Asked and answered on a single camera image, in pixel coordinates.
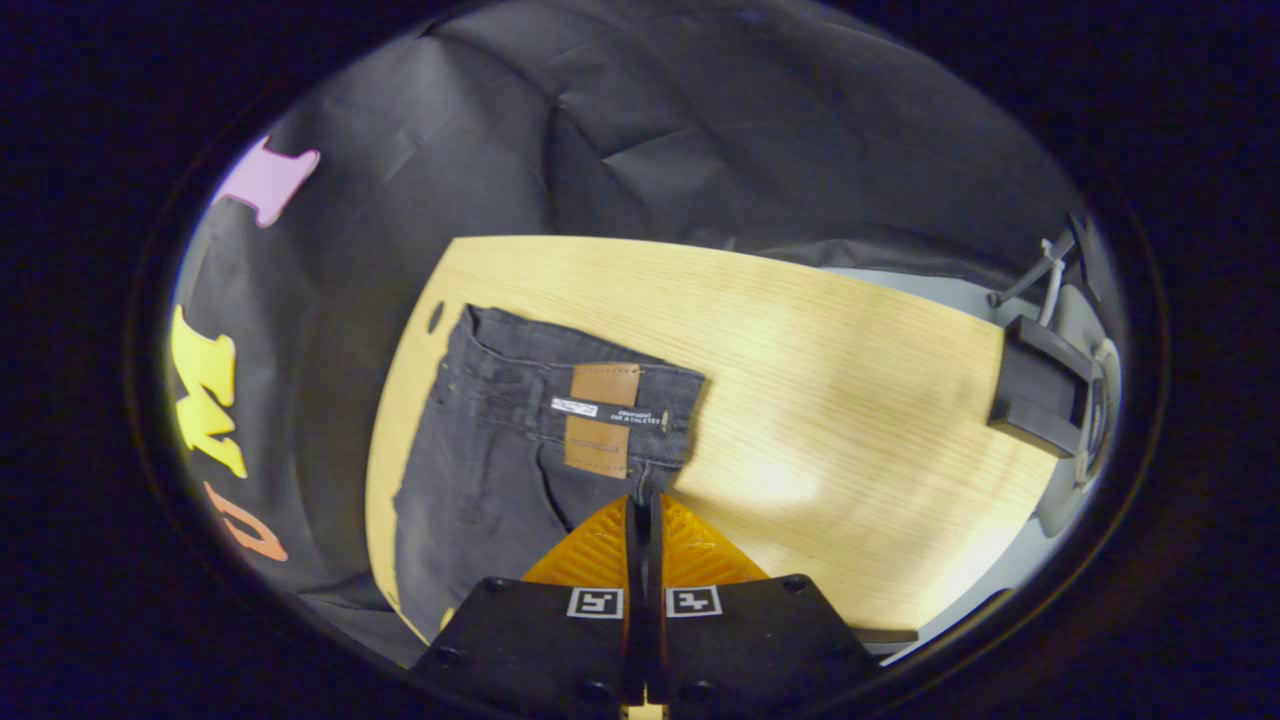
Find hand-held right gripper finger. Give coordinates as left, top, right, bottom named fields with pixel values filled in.
left=408, top=493, right=646, bottom=707
left=646, top=490, right=883, bottom=707

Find black jeans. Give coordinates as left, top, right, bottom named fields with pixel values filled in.
left=392, top=303, right=709, bottom=643

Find black backdrop cloth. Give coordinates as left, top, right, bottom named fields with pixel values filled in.
left=168, top=0, right=1096, bottom=669

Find grey plastic object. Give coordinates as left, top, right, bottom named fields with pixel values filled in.
left=988, top=212, right=1123, bottom=541

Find black bracket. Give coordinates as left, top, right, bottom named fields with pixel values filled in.
left=987, top=314, right=1098, bottom=461

